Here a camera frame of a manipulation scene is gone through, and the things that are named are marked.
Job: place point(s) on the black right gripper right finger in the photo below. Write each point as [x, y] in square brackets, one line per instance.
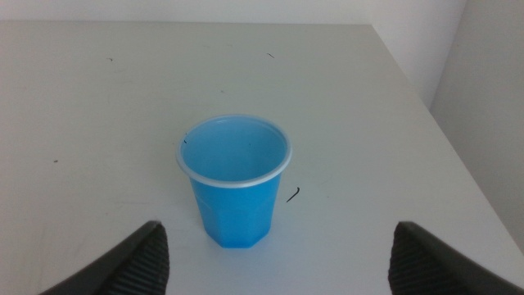
[425, 266]

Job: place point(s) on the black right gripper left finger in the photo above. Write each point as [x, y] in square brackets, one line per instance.
[135, 266]

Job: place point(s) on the blue plastic cup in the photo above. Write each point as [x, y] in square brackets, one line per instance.
[235, 213]

